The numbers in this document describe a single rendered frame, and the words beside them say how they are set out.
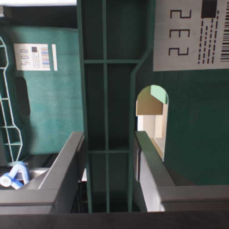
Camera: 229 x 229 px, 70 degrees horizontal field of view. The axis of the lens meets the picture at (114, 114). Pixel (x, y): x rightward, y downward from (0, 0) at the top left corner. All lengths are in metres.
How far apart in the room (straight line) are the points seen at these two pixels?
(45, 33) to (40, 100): 0.17
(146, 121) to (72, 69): 0.23
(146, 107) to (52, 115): 0.29
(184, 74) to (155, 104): 0.11
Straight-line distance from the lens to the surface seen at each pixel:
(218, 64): 0.19
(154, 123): 0.41
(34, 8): 0.64
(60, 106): 0.47
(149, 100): 0.26
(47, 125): 0.50
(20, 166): 0.53
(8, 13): 0.51
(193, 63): 0.17
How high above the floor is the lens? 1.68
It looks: 1 degrees up
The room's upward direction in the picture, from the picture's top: 90 degrees counter-clockwise
